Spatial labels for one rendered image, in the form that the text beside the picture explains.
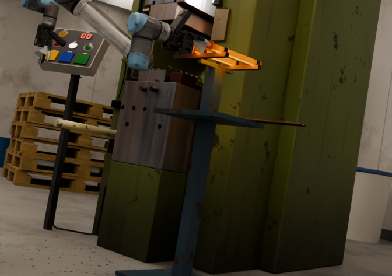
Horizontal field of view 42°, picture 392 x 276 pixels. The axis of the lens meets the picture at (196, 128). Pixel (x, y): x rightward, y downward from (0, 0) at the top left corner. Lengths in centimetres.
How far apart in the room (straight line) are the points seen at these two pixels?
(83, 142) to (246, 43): 329
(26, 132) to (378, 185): 365
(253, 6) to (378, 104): 425
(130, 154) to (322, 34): 131
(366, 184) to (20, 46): 813
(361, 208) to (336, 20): 279
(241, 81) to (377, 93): 434
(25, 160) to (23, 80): 618
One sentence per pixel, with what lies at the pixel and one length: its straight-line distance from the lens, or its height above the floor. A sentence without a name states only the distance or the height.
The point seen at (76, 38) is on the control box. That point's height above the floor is 114.
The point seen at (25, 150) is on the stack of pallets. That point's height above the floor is 36.
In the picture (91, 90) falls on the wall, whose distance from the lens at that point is 1188.
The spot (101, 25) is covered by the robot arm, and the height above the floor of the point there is 98.
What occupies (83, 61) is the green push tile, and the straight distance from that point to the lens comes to 302.
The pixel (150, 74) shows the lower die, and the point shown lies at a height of 96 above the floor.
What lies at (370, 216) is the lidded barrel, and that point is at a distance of 568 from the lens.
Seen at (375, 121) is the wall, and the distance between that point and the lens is 674.
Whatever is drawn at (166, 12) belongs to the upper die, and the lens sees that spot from 288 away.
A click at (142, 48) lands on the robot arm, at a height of 90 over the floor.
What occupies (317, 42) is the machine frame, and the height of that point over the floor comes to 132.
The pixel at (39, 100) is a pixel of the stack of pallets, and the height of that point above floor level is 89.
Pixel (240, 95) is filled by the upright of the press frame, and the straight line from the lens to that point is 260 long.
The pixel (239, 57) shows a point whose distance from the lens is 219.
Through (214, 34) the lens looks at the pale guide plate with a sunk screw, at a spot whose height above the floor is 122.
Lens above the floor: 54
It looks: 3 degrees up
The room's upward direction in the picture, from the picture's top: 9 degrees clockwise
